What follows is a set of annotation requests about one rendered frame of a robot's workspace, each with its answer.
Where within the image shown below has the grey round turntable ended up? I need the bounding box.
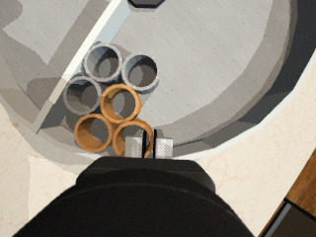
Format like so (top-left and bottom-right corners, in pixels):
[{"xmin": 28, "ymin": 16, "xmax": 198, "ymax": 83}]
[{"xmin": 0, "ymin": 0, "xmax": 316, "ymax": 160}]

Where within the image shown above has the grey metal sleeve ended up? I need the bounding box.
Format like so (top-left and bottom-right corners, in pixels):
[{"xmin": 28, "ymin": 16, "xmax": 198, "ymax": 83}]
[
  {"xmin": 84, "ymin": 43, "xmax": 124, "ymax": 87},
  {"xmin": 63, "ymin": 76, "xmax": 107, "ymax": 116},
  {"xmin": 121, "ymin": 51, "xmax": 161, "ymax": 95}
]

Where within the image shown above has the bronze bushing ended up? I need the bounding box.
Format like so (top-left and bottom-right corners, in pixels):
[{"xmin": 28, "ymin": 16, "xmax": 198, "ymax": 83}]
[
  {"xmin": 100, "ymin": 84, "xmax": 141, "ymax": 123},
  {"xmin": 113, "ymin": 119, "xmax": 153, "ymax": 158},
  {"xmin": 74, "ymin": 114, "xmax": 119, "ymax": 152}
]

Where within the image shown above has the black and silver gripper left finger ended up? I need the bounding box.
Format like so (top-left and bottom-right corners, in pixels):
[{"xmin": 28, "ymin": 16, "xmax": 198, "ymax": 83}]
[{"xmin": 124, "ymin": 128, "xmax": 147, "ymax": 158}]

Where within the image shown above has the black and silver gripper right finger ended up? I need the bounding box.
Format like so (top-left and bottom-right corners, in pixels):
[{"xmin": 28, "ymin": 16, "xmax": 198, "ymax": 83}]
[{"xmin": 153, "ymin": 129, "xmax": 173, "ymax": 159}]

